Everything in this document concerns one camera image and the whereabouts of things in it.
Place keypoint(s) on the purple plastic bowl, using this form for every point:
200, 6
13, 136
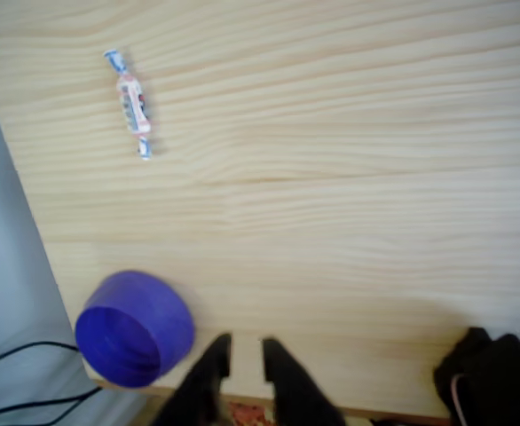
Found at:
127, 337

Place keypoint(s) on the floral patterned cloth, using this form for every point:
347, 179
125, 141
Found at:
251, 412

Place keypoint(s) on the pink white candy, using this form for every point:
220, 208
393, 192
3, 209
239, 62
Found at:
130, 104

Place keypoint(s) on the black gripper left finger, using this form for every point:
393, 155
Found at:
202, 386

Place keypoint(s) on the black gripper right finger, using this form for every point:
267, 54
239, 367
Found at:
295, 390

